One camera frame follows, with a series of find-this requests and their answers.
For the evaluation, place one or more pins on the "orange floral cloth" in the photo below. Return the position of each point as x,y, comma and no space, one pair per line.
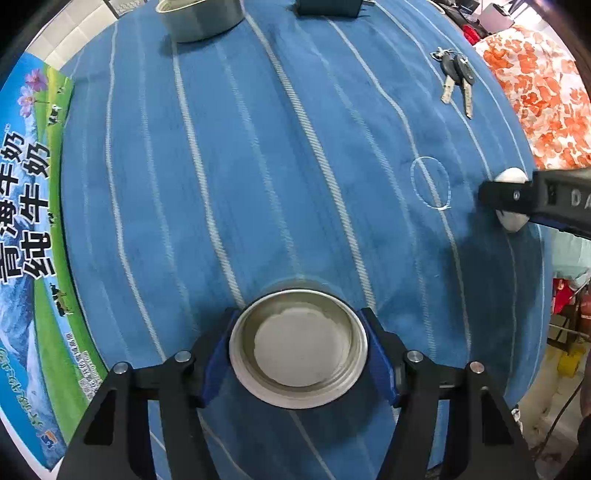
545,92

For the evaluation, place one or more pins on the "yellow object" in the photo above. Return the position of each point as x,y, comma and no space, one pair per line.
570,363

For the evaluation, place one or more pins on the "teal cloth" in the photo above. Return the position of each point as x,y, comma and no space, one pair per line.
570,258

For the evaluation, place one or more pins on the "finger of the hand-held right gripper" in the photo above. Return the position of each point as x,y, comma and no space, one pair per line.
505,196

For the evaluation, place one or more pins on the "printed cardboard box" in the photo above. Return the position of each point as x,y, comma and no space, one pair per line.
27,230

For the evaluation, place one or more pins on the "blue striped cloth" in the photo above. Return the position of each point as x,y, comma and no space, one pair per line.
277,184

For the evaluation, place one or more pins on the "bunch of keys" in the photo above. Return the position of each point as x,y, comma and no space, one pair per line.
461,69

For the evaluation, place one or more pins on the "round metal tin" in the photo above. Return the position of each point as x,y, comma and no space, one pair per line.
203,25

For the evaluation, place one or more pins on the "white earbud case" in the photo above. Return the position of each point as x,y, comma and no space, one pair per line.
510,175

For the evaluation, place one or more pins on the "black power adapter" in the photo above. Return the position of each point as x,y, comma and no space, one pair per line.
330,7

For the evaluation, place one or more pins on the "thin white loop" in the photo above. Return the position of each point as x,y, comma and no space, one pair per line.
412,184

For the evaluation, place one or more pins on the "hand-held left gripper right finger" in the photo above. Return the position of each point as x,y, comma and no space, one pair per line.
381,365

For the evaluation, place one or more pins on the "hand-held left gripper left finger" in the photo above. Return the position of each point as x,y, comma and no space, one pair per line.
217,365

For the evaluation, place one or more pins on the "red fire extinguisher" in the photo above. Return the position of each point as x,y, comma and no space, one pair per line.
585,311

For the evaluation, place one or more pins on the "red cloth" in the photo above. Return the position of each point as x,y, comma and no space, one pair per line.
471,33

